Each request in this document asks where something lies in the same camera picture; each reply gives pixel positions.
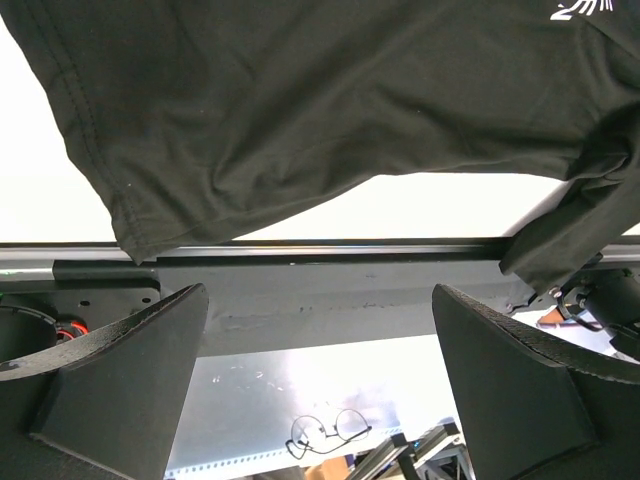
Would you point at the round wire eyeglasses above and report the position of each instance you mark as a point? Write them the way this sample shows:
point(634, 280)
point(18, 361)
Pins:
point(310, 434)

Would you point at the black t shirt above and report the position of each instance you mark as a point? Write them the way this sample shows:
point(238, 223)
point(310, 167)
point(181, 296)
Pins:
point(200, 121)

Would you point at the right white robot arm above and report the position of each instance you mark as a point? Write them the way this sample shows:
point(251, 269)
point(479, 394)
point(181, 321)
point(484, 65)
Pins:
point(604, 300)

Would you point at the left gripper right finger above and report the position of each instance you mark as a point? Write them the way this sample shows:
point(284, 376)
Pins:
point(532, 405)

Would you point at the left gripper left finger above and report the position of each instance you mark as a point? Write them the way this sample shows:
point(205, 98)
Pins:
point(104, 405)

